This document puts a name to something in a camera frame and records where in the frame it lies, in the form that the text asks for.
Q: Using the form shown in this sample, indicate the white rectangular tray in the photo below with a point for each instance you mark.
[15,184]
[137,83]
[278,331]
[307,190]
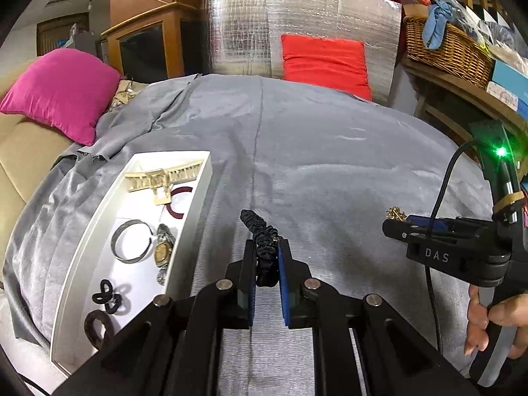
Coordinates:
[128,214]

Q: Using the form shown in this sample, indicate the silver bangle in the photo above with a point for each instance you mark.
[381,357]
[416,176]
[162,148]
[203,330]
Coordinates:
[117,251]

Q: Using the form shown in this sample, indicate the dark wooden shutter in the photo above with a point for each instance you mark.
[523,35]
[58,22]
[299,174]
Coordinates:
[57,33]

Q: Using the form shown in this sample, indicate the silver insulation panel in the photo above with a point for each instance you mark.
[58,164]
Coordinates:
[239,29]

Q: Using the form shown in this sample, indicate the brown scrunchie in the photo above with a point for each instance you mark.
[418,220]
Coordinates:
[88,330]

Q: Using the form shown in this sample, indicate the tan patterned cloth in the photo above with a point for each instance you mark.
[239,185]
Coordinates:
[121,93]

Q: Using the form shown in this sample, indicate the pile of plastic bags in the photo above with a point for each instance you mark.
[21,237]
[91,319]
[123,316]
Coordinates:
[491,29]

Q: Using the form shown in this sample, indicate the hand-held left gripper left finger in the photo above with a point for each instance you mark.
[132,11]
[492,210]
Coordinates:
[251,284]

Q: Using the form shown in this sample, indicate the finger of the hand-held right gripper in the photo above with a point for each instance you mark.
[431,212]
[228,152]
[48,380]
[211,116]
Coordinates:
[429,223]
[396,230]

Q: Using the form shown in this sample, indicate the wicker basket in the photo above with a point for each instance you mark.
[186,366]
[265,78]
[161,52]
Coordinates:
[458,57]

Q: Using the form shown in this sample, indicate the gold and silver wristwatch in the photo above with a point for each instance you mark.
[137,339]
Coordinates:
[161,251]

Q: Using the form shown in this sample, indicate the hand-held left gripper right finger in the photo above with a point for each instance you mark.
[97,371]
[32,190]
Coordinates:
[283,284]

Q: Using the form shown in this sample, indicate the wooden glass-front cabinet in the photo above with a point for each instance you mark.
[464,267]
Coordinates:
[140,49]

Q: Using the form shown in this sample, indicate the white textured seat cover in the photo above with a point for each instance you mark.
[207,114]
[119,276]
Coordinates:
[16,330]

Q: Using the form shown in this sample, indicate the grey blanket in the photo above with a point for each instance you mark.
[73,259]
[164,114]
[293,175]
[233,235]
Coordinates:
[330,152]

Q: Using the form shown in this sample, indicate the orange-red cushion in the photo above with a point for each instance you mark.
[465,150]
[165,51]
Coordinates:
[326,62]

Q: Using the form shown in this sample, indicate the pink cushion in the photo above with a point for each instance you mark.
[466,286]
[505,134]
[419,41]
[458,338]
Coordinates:
[62,90]

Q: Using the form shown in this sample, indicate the person's right hand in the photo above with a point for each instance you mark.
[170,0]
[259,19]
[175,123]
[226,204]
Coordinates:
[509,311]

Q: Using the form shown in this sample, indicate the beige leather sofa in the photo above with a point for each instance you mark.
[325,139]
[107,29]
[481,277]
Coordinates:
[24,152]

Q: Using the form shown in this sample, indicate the blue and white box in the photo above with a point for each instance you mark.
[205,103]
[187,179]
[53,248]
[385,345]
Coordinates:
[509,86]

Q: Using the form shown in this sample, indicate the blue cloth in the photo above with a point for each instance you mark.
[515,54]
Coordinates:
[439,20]

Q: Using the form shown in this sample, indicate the wooden shelf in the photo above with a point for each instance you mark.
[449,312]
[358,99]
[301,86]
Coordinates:
[462,95]

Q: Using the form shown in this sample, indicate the black scrunchie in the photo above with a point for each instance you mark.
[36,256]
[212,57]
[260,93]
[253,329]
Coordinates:
[264,239]

